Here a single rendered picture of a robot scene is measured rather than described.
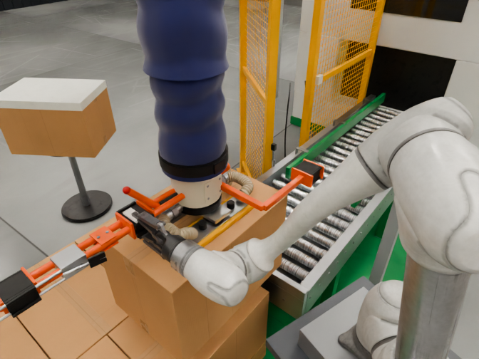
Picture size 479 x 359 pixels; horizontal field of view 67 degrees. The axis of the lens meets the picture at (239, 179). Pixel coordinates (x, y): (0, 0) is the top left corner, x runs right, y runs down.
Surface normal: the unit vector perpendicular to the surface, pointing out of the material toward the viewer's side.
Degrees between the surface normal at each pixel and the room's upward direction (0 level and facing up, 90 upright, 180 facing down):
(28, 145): 90
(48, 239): 0
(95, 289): 0
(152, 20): 75
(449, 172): 29
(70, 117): 90
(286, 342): 0
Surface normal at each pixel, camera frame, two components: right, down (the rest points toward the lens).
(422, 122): -0.39, -0.76
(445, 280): -0.19, 0.61
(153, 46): -0.45, 0.63
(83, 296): 0.00, -0.81
